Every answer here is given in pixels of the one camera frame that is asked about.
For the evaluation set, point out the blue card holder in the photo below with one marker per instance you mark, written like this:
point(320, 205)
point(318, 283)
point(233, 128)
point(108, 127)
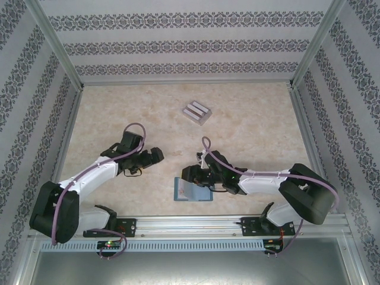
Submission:
point(203, 196)

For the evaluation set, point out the grey ridged metal block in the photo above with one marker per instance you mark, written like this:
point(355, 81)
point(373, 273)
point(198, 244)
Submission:
point(198, 114)

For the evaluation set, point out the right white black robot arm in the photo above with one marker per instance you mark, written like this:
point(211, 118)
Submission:
point(261, 182)

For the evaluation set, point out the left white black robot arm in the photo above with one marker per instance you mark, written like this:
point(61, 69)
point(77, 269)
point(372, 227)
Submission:
point(95, 175)

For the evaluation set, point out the left controller circuit board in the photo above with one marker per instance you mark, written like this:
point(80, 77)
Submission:
point(110, 245)

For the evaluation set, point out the controller circuit board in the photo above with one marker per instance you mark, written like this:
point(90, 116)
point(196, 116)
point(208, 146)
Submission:
point(110, 245)
point(273, 248)

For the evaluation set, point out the grey sheet metal tray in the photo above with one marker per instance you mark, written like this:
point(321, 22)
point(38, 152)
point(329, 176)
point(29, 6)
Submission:
point(190, 270)

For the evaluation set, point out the right controller circuit board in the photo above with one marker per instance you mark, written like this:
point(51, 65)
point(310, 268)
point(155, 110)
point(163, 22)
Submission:
point(273, 248)

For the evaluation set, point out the aluminium mounting rail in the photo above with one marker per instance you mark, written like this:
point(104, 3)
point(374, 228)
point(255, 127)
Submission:
point(190, 225)

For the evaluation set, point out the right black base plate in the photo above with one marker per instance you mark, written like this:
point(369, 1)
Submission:
point(249, 227)

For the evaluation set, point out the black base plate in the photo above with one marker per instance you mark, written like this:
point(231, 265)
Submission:
point(249, 227)
point(129, 227)

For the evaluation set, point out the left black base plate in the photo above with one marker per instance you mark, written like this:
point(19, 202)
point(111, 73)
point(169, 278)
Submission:
point(129, 227)

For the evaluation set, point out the left aluminium table edge rail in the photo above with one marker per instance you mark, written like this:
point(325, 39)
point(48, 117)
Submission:
point(63, 148)

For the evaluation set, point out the aluminium table edge rail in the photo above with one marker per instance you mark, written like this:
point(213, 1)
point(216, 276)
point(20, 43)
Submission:
point(311, 133)
point(63, 148)

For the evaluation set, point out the aluminium table back rail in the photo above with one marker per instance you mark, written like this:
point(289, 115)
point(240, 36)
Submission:
point(187, 83)

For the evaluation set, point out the right aluminium table edge rail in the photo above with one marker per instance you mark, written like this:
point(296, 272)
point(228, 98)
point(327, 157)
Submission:
point(311, 133)

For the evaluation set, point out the left aluminium corner post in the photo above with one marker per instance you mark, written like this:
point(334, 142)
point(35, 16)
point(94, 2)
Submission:
point(56, 44)

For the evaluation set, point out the aluminium corner post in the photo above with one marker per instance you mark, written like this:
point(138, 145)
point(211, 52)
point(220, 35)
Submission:
point(317, 44)
point(56, 44)

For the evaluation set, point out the right aluminium corner post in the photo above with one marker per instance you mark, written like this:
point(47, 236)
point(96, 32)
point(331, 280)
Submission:
point(317, 44)

